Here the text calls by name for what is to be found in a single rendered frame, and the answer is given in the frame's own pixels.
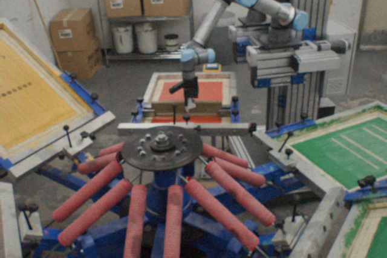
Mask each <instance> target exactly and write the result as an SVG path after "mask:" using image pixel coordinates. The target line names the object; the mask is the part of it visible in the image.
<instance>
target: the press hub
mask: <svg viewBox="0 0 387 258"><path fill-rule="evenodd" d="M202 151H203V141H202V139H201V137H200V135H199V134H197V133H196V132H194V131H192V130H190V129H187V128H185V127H182V126H174V125H161V126H153V127H149V128H147V129H143V130H141V131H138V132H136V133H134V134H132V135H131V136H130V137H129V138H127V139H126V141H125V142H124V143H123V146H122V157H123V159H124V160H125V161H126V163H127V164H129V165H130V166H132V167H135V168H137V169H140V170H143V171H147V172H153V174H154V177H153V178H152V181H151V182H150V183H148V184H145V185H144V186H146V188H147V192H148V194H147V195H146V206H145V212H144V214H145V215H146V217H147V218H148V219H149V222H147V223H144V224H143V231H142V239H141V250H140V258H151V253H152V247H153V243H154V240H155V234H156V230H157V225H158V224H166V215H167V197H168V188H169V187H170V186H171V185H175V174H176V173H175V172H174V171H173V170H176V169H179V168H182V167H184V166H187V165H189V164H191V163H193V161H195V160H196V159H197V158H199V156H200V155H201V153H202ZM177 185H180V186H182V188H183V208H182V220H181V243H180V255H179V258H205V257H206V252H204V251H202V250H200V249H198V248H195V247H193V246H192V245H190V244H191V243H193V242H195V241H197V240H199V239H201V238H202V237H203V236H204V235H205V232H203V231H201V230H200V229H198V228H195V227H193V226H191V225H188V224H185V223H184V222H183V219H185V218H186V217H188V216H189V215H190V213H191V212H194V213H195V214H198V215H200V216H202V217H205V218H208V219H210V220H212V221H215V222H216V223H217V221H216V219H215V218H214V217H212V216H211V215H210V214H209V212H208V211H207V210H205V209H204V208H203V207H202V206H200V204H195V205H194V206H193V204H192V196H191V195H190V194H188V193H187V192H186V191H185V190H184V189H185V187H184V186H185V185H186V183H185V182H184V181H183V180H182V179H181V181H180V178H179V177H178V180H177ZM130 203H131V198H129V197H127V198H126V199H125V200H124V202H123V204H122V207H121V209H120V211H119V219H121V218H125V217H127V216H129V210H130Z"/></svg>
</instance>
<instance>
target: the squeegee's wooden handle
mask: <svg viewBox="0 0 387 258"><path fill-rule="evenodd" d="M174 103H175V104H177V108H176V110H175V113H187V112H186V109H185V104H184V100H174V101H173V102H151V109H154V111H155V114H157V113H174V109H173V107H172V105H173V104H174ZM192 103H193V104H195V107H194V108H190V109H188V113H217V114H218V110H219V109H222V101H221V100H192Z"/></svg>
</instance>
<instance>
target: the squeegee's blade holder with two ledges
mask: <svg viewBox="0 0 387 258"><path fill-rule="evenodd" d="M184 114H186V115H187V114H189V115H217V113H175V115H184ZM157 115H174V113H157Z"/></svg>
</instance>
